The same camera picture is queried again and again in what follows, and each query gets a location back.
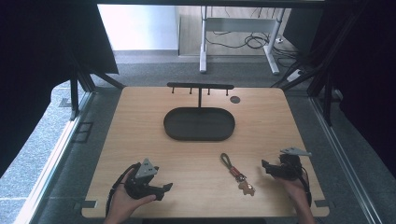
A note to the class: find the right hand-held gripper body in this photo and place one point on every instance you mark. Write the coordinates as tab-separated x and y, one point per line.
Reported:
289	166

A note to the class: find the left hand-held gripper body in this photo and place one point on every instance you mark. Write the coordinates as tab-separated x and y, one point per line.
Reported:
139	184

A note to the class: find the black key rack with tray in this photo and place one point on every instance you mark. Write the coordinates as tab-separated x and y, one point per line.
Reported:
199	123

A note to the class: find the person's left hand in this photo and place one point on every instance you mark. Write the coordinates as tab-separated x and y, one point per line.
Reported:
123	203

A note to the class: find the person's right hand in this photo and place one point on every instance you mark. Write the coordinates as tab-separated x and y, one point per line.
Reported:
295	194

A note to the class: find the grey round table grommet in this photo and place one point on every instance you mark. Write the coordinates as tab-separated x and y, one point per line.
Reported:
234	99

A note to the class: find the white power strip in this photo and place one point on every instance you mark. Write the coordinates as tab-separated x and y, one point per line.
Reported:
294	75

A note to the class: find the black metal stand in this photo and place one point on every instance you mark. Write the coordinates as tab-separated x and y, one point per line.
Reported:
81	84
323	81

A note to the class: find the black curtain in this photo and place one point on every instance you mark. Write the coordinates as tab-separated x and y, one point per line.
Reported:
40	68
364	77

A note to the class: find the white metal desk frame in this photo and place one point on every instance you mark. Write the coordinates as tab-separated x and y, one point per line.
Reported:
239	25

